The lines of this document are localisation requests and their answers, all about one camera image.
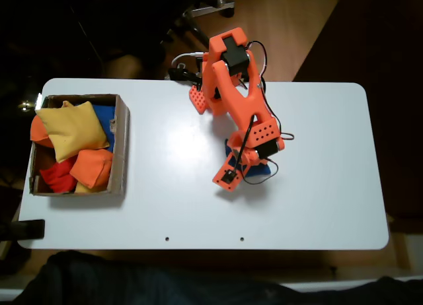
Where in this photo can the person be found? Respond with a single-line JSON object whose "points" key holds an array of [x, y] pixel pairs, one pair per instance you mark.
{"points": [[165, 285]]}

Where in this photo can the black table clamp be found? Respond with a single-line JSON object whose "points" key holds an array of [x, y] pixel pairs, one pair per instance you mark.
{"points": [[181, 74]]}

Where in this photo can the orange bean bag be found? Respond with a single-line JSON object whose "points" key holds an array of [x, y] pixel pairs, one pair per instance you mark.
{"points": [[91, 168], [39, 133]]}

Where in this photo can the brown cardboard box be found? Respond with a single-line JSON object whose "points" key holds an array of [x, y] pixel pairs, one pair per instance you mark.
{"points": [[120, 146]]}

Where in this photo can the black clamp block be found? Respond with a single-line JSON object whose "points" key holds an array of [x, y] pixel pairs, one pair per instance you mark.
{"points": [[29, 229]]}

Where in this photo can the blue bean bag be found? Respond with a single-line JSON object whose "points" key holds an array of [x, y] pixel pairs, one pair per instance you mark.
{"points": [[104, 118], [261, 170]]}

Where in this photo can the yellow bean bag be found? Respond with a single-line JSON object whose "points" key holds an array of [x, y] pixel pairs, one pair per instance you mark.
{"points": [[71, 130], [82, 188], [66, 104]]}

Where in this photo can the red bean bag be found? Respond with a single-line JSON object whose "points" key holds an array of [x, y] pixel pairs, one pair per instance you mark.
{"points": [[56, 178]]}

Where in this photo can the orange camera mount with camera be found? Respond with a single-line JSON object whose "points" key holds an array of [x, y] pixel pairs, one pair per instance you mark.
{"points": [[219, 179]]}

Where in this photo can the small shiny metal object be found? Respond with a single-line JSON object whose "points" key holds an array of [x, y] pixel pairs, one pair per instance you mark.
{"points": [[24, 105]]}

